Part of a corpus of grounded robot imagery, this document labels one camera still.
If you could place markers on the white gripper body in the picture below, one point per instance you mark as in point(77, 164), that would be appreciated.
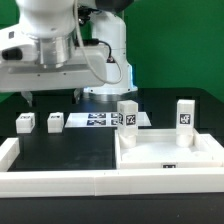
point(21, 76)

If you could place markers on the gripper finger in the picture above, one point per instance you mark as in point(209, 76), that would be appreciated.
point(28, 96)
point(77, 95)

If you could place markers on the white square table top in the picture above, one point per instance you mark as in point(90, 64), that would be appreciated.
point(157, 148)

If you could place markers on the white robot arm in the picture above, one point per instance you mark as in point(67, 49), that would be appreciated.
point(66, 44)

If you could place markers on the white marker sheet with tags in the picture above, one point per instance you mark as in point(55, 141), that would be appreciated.
point(101, 119)

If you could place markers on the white U-shaped obstacle fence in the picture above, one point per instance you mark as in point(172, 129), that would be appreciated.
point(103, 182)

